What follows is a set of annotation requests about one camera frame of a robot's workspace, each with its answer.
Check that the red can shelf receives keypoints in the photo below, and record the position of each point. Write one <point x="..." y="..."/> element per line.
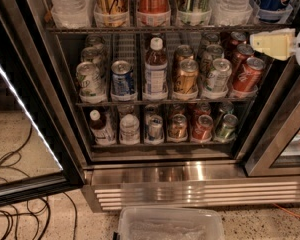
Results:
<point x="248" y="75"/>
<point x="202" y="130"/>

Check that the open glass fridge door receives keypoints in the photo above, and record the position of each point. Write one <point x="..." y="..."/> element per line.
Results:
<point x="34" y="158"/>

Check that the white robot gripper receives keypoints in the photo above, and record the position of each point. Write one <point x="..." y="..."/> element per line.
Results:
<point x="279" y="44"/>

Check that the gold can second row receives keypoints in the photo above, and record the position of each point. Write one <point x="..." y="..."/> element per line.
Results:
<point x="182" y="52"/>

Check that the red can bottom shelf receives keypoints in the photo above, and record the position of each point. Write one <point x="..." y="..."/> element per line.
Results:
<point x="202" y="130"/>

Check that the clear water bottle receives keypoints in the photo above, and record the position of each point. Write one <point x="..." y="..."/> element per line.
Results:
<point x="230" y="12"/>
<point x="72" y="14"/>

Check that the small water bottle bottom shelf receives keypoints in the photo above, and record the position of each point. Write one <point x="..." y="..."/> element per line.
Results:
<point x="129" y="130"/>

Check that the green can bottom shelf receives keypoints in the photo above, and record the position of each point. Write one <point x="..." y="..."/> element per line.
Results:
<point x="225" y="130"/>

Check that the blue silver can middle shelf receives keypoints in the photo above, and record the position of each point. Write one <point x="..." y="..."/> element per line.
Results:
<point x="123" y="87"/>

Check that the small tea bottle bottom shelf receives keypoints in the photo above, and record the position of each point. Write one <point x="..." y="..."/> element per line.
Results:
<point x="101" y="128"/>

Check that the gold can bottom shelf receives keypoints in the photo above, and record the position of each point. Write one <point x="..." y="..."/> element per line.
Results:
<point x="177" y="128"/>

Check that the silver slim can bottom shelf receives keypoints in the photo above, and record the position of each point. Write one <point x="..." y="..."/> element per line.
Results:
<point x="154" y="130"/>

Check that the clear water bottle top left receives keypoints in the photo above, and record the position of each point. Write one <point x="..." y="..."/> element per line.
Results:
<point x="72" y="14"/>

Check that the gold can top shelf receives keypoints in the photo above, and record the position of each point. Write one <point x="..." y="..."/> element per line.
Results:
<point x="111" y="13"/>

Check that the tea bottle white cap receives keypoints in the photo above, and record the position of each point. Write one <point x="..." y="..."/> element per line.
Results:
<point x="155" y="71"/>

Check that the clear plastic bin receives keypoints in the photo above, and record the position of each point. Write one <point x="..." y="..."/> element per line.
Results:
<point x="167" y="223"/>

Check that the red can second row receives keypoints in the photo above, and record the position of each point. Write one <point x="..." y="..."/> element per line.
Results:
<point x="241" y="53"/>

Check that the red can front middle shelf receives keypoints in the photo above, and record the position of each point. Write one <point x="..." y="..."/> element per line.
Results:
<point x="248" y="75"/>

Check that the orange can top shelf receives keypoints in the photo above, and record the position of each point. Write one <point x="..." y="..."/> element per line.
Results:
<point x="153" y="13"/>

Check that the gold can front middle shelf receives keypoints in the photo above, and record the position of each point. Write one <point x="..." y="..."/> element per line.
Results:
<point x="185" y="80"/>

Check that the green striped can top shelf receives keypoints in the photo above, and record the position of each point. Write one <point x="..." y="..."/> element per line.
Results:
<point x="193" y="12"/>

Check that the clear water bottle top right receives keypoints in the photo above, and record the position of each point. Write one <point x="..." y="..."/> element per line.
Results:
<point x="230" y="12"/>

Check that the right glass fridge door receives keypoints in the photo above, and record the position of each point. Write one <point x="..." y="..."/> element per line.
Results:
<point x="266" y="158"/>

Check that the gold can shelf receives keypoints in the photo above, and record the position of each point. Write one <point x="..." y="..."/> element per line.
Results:
<point x="111" y="13"/>
<point x="185" y="80"/>
<point x="177" y="128"/>

